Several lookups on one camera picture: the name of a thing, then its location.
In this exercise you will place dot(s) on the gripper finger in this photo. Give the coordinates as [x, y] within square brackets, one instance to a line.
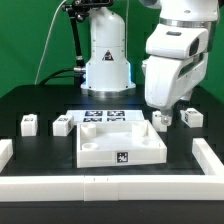
[166, 119]

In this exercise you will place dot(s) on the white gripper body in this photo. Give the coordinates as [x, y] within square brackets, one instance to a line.
[177, 63]

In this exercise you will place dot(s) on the white square tabletop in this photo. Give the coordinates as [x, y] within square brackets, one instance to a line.
[119, 143]

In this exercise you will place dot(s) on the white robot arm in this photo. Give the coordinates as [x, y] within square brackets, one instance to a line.
[108, 71]

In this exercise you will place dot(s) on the white U-shaped obstacle fence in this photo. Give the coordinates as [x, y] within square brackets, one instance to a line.
[207, 186]

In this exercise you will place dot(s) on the white marker plate with tags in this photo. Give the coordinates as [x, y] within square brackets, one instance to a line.
[105, 115]

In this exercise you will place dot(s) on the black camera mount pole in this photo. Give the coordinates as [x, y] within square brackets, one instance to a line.
[78, 11]

